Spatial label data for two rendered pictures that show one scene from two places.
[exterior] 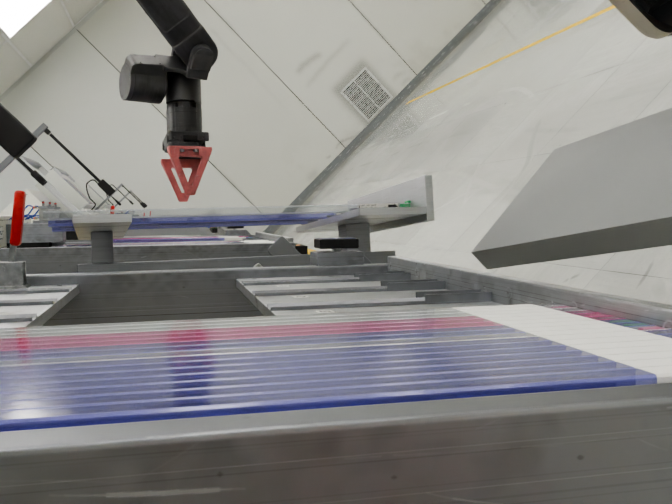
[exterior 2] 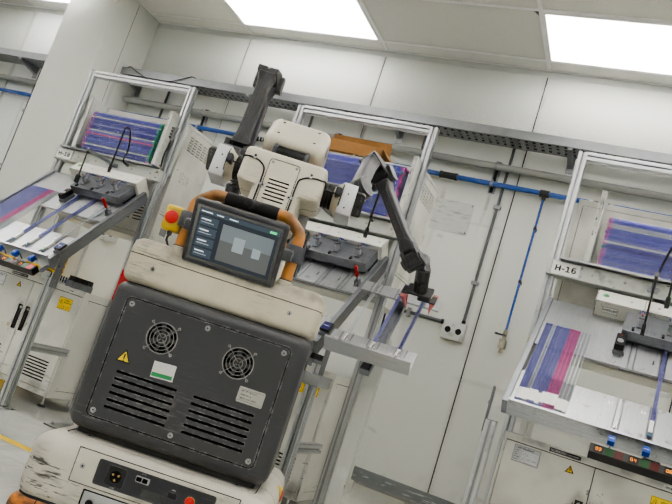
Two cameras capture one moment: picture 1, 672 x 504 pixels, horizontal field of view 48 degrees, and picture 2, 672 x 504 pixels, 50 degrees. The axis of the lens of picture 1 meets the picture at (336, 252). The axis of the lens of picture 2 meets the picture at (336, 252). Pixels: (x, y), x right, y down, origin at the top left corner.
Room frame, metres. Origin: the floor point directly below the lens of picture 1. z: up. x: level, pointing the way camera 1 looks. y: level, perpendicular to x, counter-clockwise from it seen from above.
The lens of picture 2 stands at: (2.39, -2.56, 0.63)
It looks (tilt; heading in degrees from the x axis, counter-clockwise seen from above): 9 degrees up; 121
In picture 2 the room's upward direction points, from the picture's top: 18 degrees clockwise
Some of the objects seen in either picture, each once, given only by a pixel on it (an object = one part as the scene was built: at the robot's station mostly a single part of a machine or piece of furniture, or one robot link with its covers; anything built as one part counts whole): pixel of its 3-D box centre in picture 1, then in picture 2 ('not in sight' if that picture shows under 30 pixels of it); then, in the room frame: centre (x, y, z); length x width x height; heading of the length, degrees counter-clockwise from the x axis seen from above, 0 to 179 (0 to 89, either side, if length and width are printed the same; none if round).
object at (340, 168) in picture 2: not in sight; (353, 185); (0.59, 0.44, 1.52); 0.51 x 0.13 x 0.27; 7
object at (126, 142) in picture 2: not in sight; (99, 236); (-0.93, 0.40, 0.95); 1.35 x 0.82 x 1.90; 97
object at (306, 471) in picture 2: not in sight; (275, 421); (0.51, 0.55, 0.31); 0.70 x 0.65 x 0.62; 7
